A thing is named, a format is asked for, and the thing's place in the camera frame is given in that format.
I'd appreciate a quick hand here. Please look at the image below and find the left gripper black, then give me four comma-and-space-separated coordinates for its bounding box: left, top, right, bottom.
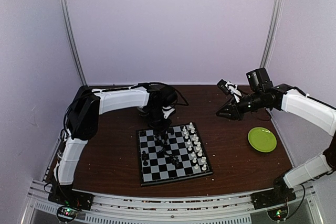
144, 106, 172, 136

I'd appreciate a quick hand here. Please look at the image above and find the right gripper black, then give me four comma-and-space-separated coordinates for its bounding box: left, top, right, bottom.
216, 90, 264, 121

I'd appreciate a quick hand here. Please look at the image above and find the black white chessboard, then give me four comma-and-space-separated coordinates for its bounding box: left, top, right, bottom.
136, 122, 213, 186

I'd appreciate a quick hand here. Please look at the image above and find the black pawn piece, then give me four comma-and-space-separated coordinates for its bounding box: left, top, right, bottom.
141, 151, 147, 160

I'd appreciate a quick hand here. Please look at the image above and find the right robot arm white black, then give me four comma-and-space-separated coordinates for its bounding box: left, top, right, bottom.
216, 68, 335, 204

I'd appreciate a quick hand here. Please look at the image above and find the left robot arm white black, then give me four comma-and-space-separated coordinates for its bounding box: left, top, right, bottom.
52, 83, 178, 205

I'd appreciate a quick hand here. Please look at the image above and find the black chess pieces pile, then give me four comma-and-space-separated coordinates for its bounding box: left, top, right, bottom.
154, 134, 180, 168

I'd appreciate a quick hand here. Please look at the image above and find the green plate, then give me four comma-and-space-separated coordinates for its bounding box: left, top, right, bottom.
247, 127, 277, 153

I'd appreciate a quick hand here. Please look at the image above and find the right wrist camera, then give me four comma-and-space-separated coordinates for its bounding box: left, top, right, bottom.
217, 79, 243, 103

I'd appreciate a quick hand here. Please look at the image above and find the aluminium front rail frame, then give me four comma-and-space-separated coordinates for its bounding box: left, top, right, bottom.
19, 180, 326, 223

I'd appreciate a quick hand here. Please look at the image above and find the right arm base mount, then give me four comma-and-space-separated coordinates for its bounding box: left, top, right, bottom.
251, 177, 297, 222

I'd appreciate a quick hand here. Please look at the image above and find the right aluminium corner post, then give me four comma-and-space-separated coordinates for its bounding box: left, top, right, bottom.
259, 0, 284, 69

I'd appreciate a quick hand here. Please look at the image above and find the aluminium corner post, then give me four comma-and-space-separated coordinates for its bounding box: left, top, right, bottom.
259, 0, 284, 69
60, 0, 87, 85

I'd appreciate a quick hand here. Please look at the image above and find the left aluminium corner post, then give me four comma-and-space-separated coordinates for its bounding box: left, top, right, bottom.
60, 0, 87, 85

